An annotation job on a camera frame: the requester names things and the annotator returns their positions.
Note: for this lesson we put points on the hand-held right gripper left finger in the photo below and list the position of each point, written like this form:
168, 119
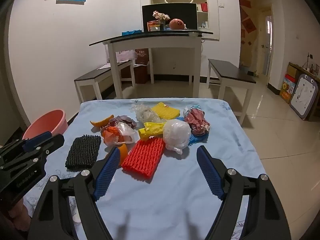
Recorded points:
107, 175

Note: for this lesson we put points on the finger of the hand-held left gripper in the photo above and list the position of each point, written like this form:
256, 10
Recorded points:
37, 139
53, 143

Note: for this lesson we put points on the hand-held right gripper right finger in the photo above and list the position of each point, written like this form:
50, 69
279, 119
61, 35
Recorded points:
210, 175

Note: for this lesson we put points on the pink plastic basin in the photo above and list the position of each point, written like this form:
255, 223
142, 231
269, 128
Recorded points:
47, 122

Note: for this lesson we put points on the clear plastic bag orange contents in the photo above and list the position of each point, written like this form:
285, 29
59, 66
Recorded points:
125, 132

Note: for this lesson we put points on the yellow foam net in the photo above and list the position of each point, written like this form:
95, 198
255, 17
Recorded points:
165, 111

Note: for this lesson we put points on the orange peel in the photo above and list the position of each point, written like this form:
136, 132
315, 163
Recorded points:
123, 152
100, 123

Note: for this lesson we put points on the black foam net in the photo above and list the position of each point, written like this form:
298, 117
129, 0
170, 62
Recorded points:
82, 152

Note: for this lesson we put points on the blue foam net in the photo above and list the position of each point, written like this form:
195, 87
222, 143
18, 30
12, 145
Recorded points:
194, 140

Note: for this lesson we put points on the red foam net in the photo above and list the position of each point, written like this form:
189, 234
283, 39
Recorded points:
142, 158

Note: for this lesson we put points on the light blue printed tablecloth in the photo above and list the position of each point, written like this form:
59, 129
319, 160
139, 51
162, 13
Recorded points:
175, 192

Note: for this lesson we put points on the white plastic bag ball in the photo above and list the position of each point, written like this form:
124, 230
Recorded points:
176, 132

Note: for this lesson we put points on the dark red crumpled bag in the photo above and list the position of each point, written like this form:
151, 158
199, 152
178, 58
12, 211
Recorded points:
196, 122

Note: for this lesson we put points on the yellow plastic bag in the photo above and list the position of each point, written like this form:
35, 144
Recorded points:
152, 128

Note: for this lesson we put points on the clear crumpled plastic wrap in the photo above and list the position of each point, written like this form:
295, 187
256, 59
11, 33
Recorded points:
145, 113

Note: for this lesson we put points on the white bench dark seat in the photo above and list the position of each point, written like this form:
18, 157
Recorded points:
100, 73
230, 71

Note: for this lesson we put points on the white paper sheet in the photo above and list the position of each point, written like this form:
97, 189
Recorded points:
103, 66

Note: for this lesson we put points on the pink plastic bag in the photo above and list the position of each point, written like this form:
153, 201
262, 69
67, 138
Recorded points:
126, 55

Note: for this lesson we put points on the colourful cardboard box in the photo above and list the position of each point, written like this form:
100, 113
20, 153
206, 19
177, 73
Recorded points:
287, 87

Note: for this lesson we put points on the brown paper bag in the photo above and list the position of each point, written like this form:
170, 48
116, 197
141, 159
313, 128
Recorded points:
142, 60

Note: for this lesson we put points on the purple framed drawing board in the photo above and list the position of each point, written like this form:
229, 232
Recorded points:
303, 95

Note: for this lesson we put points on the brown cardboard box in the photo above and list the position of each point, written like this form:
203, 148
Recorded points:
293, 68

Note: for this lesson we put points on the blue bag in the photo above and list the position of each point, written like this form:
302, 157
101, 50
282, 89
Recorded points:
131, 32

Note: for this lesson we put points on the white glass-top dining table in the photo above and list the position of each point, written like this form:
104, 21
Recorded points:
155, 41

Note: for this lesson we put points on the white door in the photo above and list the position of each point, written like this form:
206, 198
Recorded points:
263, 42

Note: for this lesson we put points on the red packet box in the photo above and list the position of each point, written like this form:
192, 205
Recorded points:
153, 26

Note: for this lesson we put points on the black monitor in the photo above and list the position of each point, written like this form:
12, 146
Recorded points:
190, 15

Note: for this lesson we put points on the flower bouquet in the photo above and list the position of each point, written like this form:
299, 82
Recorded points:
161, 16

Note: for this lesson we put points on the red paper wall decoration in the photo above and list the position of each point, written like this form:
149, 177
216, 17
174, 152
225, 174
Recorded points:
246, 17

